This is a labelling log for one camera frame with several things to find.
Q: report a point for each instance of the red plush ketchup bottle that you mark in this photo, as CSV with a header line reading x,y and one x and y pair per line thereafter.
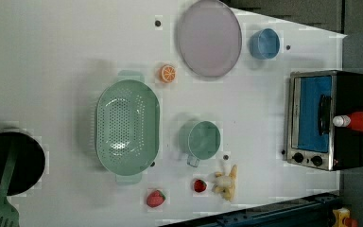
x,y
353,121

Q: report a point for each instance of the silver black toaster oven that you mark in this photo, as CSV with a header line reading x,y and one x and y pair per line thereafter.
x,y
314,99

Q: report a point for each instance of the green measuring cup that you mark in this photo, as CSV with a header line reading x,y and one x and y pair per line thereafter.
x,y
200,140

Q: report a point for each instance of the toy orange slice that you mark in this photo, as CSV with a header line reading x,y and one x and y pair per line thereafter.
x,y
167,73

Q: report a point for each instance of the green colander basket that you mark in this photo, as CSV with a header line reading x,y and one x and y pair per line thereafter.
x,y
127,126

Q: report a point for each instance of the small toy strawberry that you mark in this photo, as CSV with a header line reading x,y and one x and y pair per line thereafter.
x,y
200,186

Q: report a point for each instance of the grey round plate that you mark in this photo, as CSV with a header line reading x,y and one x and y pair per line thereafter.
x,y
209,38

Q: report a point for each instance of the large toy strawberry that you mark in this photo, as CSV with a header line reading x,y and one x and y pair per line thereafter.
x,y
155,198

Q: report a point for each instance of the blue cup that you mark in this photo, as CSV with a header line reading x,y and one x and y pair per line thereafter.
x,y
264,44

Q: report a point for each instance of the black round pot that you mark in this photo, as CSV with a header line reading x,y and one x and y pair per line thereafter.
x,y
28,160

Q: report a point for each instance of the yellow toy object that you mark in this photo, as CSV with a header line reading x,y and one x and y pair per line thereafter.
x,y
343,218

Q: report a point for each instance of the green slotted spatula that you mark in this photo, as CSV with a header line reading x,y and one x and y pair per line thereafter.
x,y
9,216

